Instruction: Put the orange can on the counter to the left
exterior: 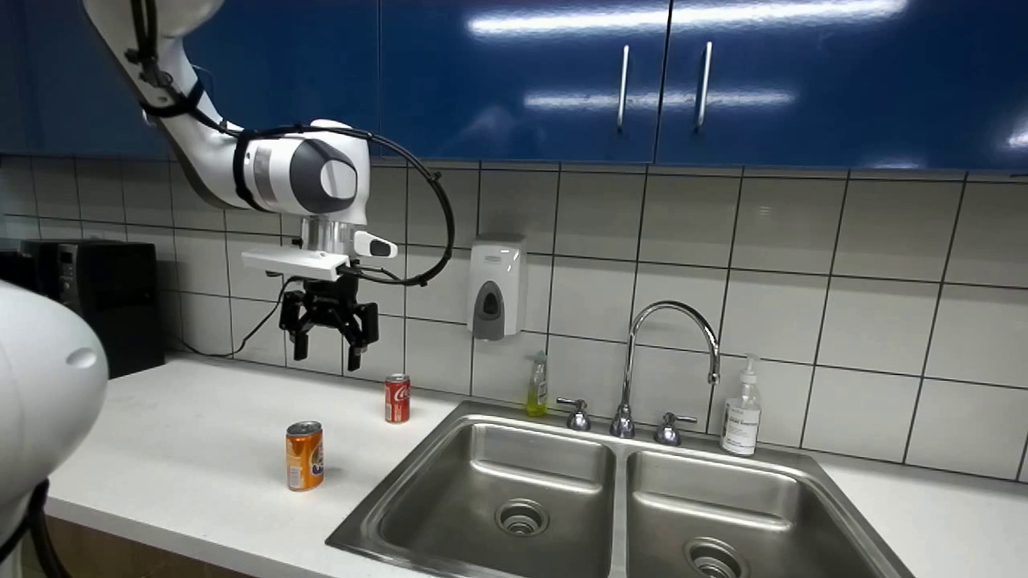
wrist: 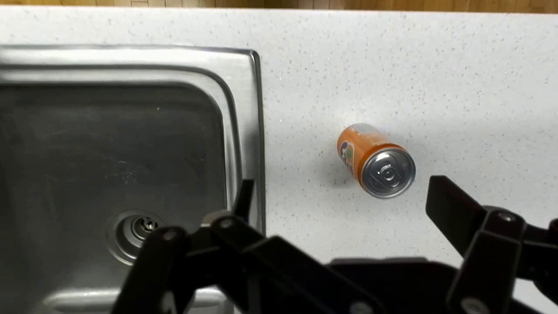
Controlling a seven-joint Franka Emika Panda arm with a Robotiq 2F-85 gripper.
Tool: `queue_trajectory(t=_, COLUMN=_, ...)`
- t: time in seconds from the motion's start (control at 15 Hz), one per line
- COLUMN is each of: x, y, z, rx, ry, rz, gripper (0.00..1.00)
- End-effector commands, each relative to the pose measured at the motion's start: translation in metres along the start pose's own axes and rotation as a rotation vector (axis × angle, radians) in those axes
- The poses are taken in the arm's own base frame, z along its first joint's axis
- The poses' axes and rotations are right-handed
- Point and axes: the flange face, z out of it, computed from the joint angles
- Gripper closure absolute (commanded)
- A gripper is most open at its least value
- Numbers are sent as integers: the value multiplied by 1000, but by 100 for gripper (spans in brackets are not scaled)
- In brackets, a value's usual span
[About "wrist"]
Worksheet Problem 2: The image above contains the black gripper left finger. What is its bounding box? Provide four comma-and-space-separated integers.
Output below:
110, 177, 388, 314

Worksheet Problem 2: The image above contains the stainless steel double sink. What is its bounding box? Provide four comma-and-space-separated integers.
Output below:
0, 43, 269, 314

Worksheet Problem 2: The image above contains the orange soda can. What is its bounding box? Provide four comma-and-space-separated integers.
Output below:
335, 121, 419, 200

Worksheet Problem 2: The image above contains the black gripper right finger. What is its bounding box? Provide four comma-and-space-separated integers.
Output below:
424, 172, 558, 314

